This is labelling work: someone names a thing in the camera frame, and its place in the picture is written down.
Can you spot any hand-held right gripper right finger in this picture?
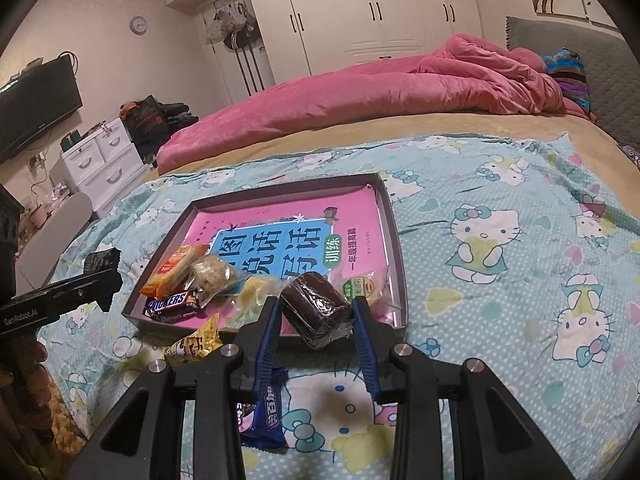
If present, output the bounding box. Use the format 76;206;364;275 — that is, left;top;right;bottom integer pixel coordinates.
350;296;576;480

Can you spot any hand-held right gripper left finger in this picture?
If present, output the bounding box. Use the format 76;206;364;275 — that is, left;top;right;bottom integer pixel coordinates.
75;296;284;480

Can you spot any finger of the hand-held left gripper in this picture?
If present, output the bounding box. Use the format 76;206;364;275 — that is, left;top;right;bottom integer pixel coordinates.
47;262;124;314

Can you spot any dark snack packet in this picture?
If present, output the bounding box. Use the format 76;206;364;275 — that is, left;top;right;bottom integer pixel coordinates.
81;246;123;275

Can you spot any yellow pastry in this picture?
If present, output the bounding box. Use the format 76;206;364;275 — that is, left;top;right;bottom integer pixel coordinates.
232;279;281;323

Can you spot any chocolate roll cake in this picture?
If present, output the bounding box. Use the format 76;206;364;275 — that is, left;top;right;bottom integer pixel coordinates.
279;271;355;352

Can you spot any dark grey shallow tray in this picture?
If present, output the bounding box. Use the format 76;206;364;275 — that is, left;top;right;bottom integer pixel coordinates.
121;173;410;346

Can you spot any person's left hand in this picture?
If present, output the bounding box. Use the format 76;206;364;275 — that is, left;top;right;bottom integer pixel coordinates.
17;337;55;446

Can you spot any green-label wrapped pastry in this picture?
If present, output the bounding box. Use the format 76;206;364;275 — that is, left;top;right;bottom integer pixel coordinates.
332;266;391;313

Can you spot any grey chair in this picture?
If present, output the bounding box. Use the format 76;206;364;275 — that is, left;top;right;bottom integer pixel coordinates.
15;191;93;286

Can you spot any blue pink cookie packet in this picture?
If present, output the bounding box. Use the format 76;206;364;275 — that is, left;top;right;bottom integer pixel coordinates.
239;367;290;452

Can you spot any gold snack packet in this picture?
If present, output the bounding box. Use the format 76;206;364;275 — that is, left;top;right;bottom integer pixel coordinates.
164;314;224;367

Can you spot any brown chocolate bar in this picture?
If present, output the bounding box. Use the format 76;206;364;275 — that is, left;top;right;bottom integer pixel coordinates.
144;290;202;323

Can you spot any rice crisp snack in wrapper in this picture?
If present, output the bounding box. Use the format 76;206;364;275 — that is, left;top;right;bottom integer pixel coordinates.
189;254;243;308

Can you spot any orange snack packet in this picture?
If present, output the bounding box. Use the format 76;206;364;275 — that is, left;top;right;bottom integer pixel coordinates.
139;243;210;298

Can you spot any white drawer chest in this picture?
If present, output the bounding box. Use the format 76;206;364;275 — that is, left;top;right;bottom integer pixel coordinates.
50;117;151;221

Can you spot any pink book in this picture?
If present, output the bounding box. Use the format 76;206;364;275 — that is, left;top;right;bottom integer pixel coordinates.
172;187;401;333

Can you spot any printed cartoon cat blanket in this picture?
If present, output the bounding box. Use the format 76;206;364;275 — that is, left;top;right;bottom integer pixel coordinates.
37;132;640;480

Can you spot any pile of dark clothes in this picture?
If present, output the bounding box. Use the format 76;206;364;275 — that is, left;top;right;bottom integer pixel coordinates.
119;95;201;161

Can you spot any black television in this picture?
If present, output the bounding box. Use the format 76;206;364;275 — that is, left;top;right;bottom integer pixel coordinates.
0;55;83;165

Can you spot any bed with tan sheet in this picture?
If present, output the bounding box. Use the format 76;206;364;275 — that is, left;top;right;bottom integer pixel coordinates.
142;110;640;186

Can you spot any pink duvet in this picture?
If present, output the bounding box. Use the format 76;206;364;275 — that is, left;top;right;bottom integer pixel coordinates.
157;34;596;177

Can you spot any hanging dark hat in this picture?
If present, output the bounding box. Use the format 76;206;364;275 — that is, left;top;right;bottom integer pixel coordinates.
222;27;261;53

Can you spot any hanging light bag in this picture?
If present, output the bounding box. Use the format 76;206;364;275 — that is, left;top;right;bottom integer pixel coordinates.
212;5;246;31

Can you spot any striped colourful cloth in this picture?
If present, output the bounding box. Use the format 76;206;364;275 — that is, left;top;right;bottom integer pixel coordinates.
542;47;591;111

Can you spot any white wardrobe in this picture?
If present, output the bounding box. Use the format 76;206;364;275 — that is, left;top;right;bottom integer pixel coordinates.
160;0;486;96

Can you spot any grey quilted headboard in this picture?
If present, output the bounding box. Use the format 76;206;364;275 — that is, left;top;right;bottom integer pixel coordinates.
505;16;640;148

